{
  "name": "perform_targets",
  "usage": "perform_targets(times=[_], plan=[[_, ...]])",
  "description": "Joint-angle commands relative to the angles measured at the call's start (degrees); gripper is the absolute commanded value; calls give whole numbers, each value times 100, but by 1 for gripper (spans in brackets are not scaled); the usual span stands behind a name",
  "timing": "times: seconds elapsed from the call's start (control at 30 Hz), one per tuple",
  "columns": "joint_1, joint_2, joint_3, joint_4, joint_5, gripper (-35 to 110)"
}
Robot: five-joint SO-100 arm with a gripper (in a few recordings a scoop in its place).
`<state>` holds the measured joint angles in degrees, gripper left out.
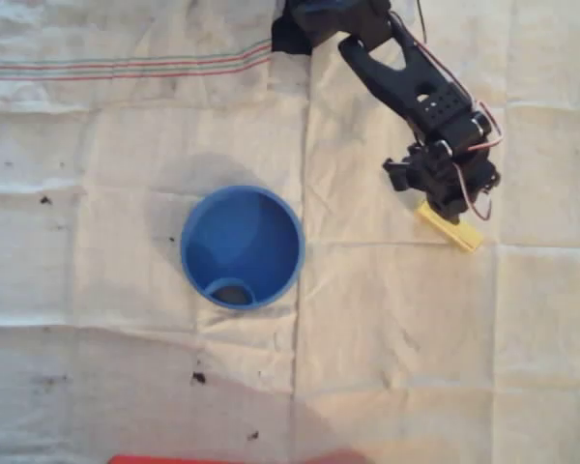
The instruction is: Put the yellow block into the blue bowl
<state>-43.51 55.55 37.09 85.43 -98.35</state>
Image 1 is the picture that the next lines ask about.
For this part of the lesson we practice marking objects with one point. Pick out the blue plastic bowl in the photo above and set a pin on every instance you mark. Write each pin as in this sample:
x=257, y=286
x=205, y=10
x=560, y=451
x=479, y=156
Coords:
x=241, y=246

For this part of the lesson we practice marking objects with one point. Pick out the white towel with coloured stripes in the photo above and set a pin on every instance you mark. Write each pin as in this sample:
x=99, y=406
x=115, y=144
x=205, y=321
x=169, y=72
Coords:
x=101, y=53

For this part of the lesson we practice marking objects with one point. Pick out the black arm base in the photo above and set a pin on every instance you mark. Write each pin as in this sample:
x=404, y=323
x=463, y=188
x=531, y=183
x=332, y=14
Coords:
x=292, y=34

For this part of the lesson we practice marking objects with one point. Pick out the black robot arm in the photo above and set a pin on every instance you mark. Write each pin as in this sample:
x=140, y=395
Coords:
x=406, y=77

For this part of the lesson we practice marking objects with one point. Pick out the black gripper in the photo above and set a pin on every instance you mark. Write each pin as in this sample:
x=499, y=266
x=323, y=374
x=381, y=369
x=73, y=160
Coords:
x=449, y=205

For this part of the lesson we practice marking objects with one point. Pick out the white wrinkled cloth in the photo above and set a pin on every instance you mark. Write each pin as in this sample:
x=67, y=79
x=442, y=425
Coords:
x=406, y=338

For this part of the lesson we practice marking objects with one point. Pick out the red object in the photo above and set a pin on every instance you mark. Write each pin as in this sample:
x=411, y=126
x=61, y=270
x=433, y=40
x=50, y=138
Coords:
x=232, y=459

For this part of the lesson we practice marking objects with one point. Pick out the yellow medicine box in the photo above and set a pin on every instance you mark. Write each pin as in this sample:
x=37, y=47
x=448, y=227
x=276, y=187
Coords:
x=466, y=237

